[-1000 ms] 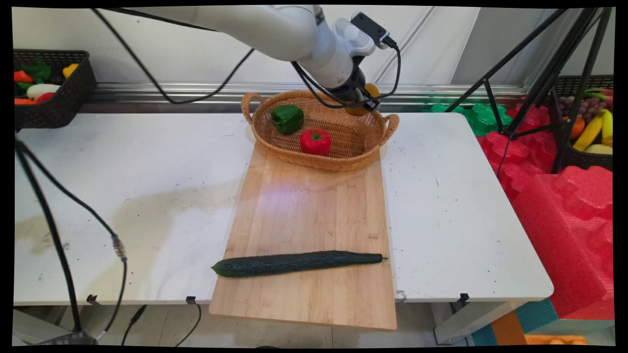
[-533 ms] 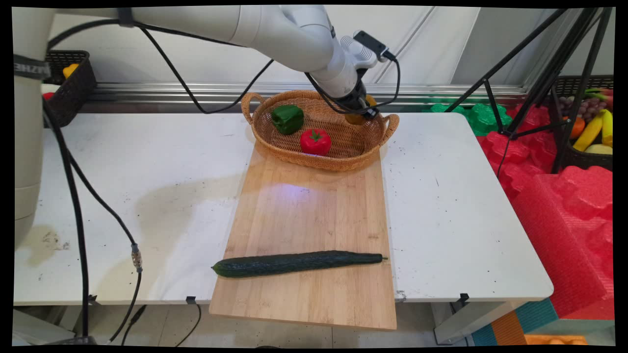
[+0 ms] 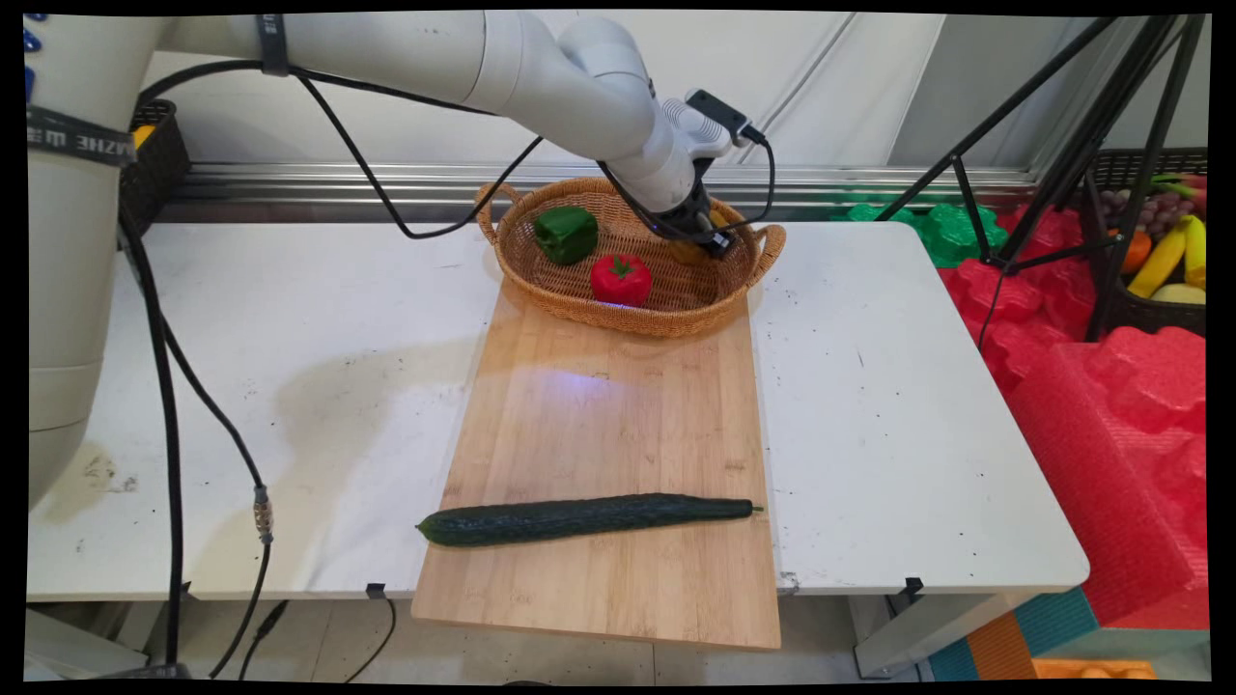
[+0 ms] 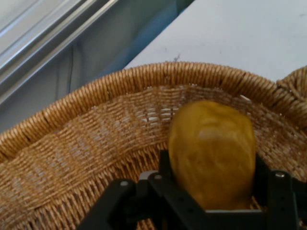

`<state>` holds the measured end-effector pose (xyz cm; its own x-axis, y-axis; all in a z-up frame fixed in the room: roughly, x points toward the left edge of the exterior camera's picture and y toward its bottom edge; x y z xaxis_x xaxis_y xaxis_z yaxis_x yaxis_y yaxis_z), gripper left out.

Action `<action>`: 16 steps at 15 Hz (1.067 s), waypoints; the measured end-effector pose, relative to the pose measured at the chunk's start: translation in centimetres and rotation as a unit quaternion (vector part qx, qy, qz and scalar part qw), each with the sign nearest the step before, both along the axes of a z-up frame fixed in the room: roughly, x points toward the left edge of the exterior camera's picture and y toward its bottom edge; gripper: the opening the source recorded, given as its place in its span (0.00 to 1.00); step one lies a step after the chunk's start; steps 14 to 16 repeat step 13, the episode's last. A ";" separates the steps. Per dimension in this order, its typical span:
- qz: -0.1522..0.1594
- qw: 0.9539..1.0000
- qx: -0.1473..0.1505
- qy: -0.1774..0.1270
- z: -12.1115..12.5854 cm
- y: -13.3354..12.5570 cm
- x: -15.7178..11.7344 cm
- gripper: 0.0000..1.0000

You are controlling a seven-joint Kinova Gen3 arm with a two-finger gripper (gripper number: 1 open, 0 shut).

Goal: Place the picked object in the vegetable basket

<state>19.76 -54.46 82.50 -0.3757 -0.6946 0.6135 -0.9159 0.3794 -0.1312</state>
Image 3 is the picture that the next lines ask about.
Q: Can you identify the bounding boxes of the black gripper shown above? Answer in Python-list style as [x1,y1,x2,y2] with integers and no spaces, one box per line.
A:
[653,189,735,259]

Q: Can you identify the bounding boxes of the yellow toy vegetable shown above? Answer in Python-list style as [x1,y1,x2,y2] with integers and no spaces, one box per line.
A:
[672,210,731,267]

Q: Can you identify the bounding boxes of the red toy tomato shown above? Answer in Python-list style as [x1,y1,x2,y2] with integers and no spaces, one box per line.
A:
[590,254,654,308]

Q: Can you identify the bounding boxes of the green toy bell pepper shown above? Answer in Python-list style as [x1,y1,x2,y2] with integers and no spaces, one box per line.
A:
[533,206,600,266]

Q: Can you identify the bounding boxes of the light wooden cutting board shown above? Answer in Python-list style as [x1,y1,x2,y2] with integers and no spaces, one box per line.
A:
[411,280,782,651]

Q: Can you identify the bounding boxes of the green foam mat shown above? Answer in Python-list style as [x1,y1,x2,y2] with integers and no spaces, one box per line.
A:
[832,198,1009,269]

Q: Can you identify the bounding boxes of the long dark green cucumber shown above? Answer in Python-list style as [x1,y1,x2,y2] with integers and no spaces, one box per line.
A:
[416,493,765,548]

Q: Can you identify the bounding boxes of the purple toy grapes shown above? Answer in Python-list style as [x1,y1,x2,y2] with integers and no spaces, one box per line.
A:
[1101,189,1191,231]

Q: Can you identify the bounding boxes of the yellow toy banana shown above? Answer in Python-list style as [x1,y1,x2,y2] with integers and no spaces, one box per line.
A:
[1127,218,1191,299]
[1182,214,1208,289]

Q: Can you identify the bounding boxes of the black plastic fruit crate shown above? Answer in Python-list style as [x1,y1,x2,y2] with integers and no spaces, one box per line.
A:
[1080,147,1209,339]

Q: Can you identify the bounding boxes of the large red foam mat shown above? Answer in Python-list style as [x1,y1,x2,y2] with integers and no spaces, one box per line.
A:
[1006,325,1210,630]

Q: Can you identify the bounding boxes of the blue and orange foam mat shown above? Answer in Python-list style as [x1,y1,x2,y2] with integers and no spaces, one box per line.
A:
[927,587,1102,682]

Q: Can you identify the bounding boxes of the small black plastic crate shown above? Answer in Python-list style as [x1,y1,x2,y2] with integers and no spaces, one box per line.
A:
[120,98,192,236]

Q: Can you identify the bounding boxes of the woven wicker basket with handles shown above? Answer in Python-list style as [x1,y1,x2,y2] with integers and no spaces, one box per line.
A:
[474,177,787,339]

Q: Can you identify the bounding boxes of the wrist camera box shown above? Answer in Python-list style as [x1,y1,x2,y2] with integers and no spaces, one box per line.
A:
[685,89,756,148]

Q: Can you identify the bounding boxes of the metal window rail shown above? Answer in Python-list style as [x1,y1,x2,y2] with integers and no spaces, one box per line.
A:
[159,161,1039,209]

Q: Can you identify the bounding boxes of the thin black camera cable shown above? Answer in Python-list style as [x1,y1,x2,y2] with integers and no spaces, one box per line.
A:
[135,60,777,242]

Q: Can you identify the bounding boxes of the black camera tripod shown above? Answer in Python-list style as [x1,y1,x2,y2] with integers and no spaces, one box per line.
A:
[874,14,1208,344]

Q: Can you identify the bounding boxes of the short black loose cable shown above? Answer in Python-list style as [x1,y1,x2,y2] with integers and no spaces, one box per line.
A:
[343,591,398,683]

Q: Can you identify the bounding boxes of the black cable with metal connector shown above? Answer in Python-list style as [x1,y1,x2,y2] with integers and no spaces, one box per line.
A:
[159,319,275,680]

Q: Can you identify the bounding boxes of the thick black base cable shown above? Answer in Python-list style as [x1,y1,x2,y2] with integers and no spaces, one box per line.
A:
[114,208,190,677]

